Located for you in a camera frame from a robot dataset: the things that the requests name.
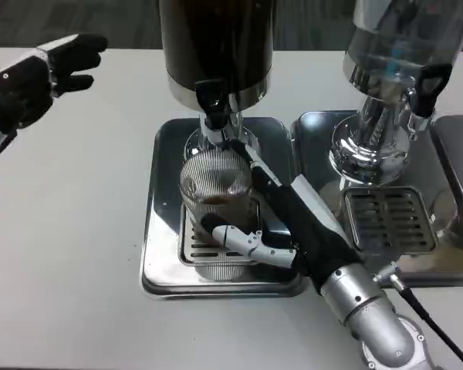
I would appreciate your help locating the clear ribbed glass cup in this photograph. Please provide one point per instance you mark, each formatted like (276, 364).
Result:
(212, 185)

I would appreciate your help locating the black tap lever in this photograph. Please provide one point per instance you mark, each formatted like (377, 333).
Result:
(430, 88)
(212, 102)

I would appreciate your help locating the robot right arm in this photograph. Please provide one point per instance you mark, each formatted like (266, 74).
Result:
(374, 316)

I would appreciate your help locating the clear drink dispenser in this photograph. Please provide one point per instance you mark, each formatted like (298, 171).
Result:
(397, 42)

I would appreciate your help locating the steel slotted drip grid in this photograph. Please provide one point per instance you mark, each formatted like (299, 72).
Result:
(389, 219)
(200, 252)

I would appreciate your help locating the dark drink dispenser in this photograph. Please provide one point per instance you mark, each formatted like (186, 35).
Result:
(216, 42)

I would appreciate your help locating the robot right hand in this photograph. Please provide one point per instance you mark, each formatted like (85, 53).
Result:
(316, 239)

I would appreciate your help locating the steel drip tray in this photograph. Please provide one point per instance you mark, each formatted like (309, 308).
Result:
(455, 162)
(312, 154)
(160, 239)

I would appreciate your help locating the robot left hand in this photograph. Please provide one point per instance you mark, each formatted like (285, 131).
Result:
(19, 96)

